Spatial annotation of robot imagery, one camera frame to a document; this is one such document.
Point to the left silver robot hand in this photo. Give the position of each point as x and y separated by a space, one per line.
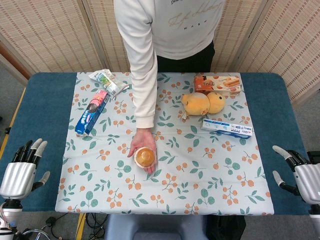
18 175

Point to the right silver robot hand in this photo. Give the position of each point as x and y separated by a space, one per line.
305 175

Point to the person's bare hand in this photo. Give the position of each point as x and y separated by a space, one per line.
142 143

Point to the orange jelly cup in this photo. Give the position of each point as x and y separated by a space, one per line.
144 156

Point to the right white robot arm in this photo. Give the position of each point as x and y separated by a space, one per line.
315 208

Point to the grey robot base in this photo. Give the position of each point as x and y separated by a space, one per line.
155 227

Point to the person's white sleeved forearm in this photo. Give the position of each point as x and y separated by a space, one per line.
143 82

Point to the floral patterned tablecloth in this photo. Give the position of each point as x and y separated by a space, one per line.
165 150

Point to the blue table cover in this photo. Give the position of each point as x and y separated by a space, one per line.
37 140

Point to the blue Oreo cookie pack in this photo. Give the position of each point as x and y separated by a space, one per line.
93 112

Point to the crumpled silver snack bag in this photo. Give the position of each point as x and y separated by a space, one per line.
107 82

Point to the yellow plush toy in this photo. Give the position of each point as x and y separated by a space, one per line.
202 103

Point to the white and blue toothpaste box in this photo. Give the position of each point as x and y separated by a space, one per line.
226 128

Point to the orange biscuit box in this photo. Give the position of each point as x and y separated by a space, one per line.
217 85

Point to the person's torso in white sweater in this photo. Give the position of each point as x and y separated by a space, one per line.
180 32

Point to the woven folding screen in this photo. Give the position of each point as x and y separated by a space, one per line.
50 35

